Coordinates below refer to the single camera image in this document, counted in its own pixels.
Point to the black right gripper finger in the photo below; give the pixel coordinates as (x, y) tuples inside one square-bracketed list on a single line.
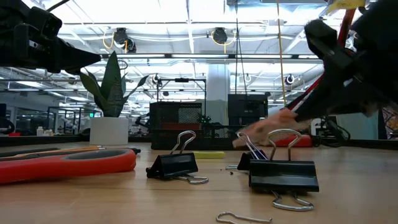
[(339, 76), (348, 99)]

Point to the orange pencil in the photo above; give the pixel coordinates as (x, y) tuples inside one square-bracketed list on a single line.
[(77, 149), (37, 154)]

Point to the black binder clip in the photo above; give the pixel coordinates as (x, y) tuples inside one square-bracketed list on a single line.
[(174, 166), (245, 161), (283, 175)]

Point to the small yellow-green eraser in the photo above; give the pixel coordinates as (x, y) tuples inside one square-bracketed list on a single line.
[(208, 155)]

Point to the black mesh desk organizer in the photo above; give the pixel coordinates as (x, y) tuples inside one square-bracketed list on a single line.
[(174, 138)]

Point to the pale teal cloth cover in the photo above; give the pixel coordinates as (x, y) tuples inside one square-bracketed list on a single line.
[(357, 126)]

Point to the green snake plant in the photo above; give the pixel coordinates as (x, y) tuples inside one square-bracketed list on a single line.
[(110, 93)]

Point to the colourful patchwork quilt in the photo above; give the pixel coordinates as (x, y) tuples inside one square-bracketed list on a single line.
[(390, 121)]

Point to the white plant pot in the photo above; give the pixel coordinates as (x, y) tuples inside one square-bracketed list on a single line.
[(109, 130)]

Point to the white plastic bottle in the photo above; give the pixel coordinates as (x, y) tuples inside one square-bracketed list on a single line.
[(39, 131)]

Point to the person's hand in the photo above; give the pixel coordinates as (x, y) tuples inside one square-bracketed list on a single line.
[(270, 127)]

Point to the black computer tower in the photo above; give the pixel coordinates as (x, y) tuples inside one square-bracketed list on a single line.
[(247, 109)]

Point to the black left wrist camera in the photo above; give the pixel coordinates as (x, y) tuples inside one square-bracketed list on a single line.
[(46, 23)]

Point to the black background station frame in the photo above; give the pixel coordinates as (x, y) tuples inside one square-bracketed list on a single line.
[(182, 80)]

